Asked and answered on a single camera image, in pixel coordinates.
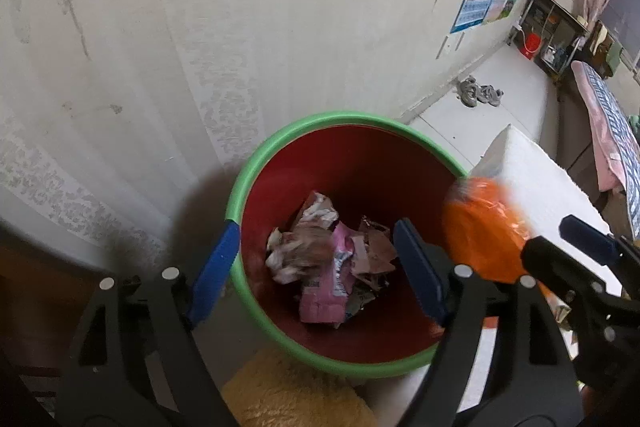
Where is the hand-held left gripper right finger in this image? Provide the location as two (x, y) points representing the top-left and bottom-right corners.
(393, 217), (586, 427)

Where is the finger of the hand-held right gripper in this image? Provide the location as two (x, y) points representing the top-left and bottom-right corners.
(560, 214), (640, 296)
(521, 235), (640, 389)

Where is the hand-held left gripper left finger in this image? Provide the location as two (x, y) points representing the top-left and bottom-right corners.
(55, 220), (242, 427)

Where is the orange plastic bag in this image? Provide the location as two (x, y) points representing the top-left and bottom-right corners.
(442, 176), (552, 299)

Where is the green-rimmed red trash bin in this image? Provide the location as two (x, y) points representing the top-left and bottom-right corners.
(225, 109), (472, 379)

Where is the torn brown cardboard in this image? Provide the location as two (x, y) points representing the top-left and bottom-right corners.
(349, 216), (402, 294)

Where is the crumpled white paper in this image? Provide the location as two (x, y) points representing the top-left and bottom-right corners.
(265, 191), (342, 286)

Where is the white foam block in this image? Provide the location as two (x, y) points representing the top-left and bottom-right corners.
(470, 124), (624, 299)

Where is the pink and blue blanket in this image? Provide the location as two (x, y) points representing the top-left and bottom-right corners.
(571, 59), (640, 241)

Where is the yellow plush cloth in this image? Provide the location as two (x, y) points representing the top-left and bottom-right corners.
(221, 349), (379, 427)

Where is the wooden chair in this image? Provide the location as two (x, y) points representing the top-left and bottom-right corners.
(585, 20), (627, 78)

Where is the red bucket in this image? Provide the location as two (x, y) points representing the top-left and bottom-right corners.
(520, 33), (543, 60)

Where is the dark wooden shelf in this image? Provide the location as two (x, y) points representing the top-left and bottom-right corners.
(527, 0), (589, 86)

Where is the window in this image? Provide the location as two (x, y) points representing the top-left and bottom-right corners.
(600, 0), (640, 74)

